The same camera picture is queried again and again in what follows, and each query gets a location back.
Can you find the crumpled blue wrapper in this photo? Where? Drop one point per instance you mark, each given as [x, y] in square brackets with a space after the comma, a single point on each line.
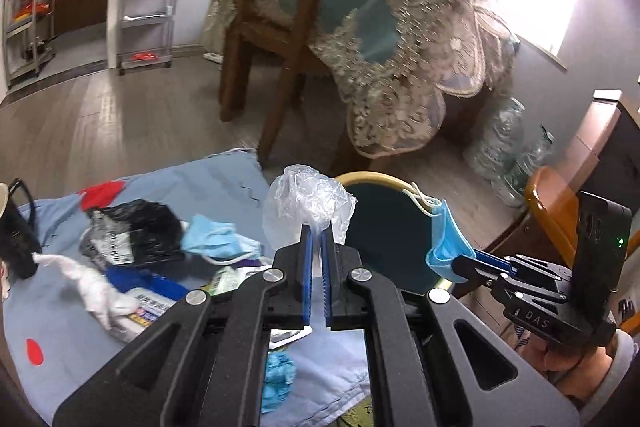
[279, 379]

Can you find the black mug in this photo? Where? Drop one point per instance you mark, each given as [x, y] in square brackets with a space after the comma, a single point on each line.
[20, 242]

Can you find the metal kitchen rack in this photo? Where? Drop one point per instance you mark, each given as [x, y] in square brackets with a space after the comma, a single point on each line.
[37, 32]

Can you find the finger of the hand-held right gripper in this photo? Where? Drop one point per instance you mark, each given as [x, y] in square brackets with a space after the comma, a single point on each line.
[492, 258]
[470, 268]

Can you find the person's right forearm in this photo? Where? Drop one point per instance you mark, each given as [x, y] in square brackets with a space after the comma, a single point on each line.
[627, 347]

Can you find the light blue printed sheet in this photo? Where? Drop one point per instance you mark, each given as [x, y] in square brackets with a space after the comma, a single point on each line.
[200, 187]

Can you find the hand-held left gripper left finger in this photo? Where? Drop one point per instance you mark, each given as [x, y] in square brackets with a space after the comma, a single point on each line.
[306, 277]

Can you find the clear plastic bag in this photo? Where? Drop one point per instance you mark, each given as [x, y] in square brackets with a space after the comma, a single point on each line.
[305, 197]

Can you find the black plastic bag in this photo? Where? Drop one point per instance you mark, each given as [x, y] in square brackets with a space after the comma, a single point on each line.
[150, 222]

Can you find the white medicine box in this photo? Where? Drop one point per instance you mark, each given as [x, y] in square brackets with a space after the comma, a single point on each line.
[235, 279]

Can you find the brown wooden chair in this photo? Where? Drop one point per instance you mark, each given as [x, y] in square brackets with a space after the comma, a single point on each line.
[260, 32]

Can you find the dark kitchen counter cabinet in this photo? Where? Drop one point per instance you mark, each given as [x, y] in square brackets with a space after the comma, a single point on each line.
[80, 2]

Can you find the teal trash bin yellow rim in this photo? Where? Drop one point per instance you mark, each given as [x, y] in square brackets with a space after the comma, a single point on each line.
[385, 237]

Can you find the blue face mask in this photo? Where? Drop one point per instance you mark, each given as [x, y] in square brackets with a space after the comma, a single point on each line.
[445, 252]
[210, 237]

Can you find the white crumpled tissue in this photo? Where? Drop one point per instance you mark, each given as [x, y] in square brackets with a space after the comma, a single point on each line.
[95, 287]

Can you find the clear plastic water jug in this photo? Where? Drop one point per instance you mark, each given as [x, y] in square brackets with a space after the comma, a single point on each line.
[527, 167]
[495, 142]

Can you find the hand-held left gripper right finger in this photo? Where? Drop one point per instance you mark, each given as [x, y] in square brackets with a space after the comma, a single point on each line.
[330, 277]

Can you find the blue white medicine packet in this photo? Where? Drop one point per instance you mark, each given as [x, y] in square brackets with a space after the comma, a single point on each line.
[145, 302]

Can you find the person's right hand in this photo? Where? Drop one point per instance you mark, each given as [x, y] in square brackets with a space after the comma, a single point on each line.
[585, 377]

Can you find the wooden side cabinet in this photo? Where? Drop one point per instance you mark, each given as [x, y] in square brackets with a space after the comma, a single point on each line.
[600, 142]

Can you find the white power strip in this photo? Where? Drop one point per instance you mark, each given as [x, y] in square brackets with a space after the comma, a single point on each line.
[212, 56]

